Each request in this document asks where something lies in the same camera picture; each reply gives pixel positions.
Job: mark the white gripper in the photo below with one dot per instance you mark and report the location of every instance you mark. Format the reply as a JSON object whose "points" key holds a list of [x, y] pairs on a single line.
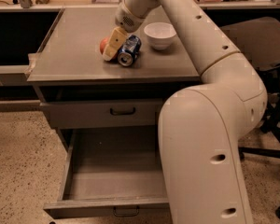
{"points": [[127, 19]]}

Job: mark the red apple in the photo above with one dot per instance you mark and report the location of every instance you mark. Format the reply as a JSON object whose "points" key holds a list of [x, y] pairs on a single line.
{"points": [[103, 44]]}

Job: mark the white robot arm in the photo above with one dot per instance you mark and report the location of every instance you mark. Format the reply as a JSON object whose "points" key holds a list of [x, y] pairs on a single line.
{"points": [[200, 126]]}

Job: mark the grey drawer cabinet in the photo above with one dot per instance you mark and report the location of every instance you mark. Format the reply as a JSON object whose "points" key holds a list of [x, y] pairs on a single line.
{"points": [[70, 67]]}

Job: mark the closed grey drawer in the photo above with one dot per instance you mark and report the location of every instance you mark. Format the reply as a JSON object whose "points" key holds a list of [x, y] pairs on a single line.
{"points": [[101, 114]]}

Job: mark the open grey drawer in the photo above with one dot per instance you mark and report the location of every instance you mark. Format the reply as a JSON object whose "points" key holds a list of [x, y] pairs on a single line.
{"points": [[111, 171]]}

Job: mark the crushed blue soda can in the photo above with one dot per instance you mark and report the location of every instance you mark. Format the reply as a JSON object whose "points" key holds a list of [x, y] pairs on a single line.
{"points": [[129, 51]]}

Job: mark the white ceramic bowl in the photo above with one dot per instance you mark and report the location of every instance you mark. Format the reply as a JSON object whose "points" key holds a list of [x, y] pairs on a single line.
{"points": [[160, 35]]}

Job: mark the black office chair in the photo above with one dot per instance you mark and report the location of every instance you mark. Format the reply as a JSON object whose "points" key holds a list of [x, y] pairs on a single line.
{"points": [[259, 41]]}

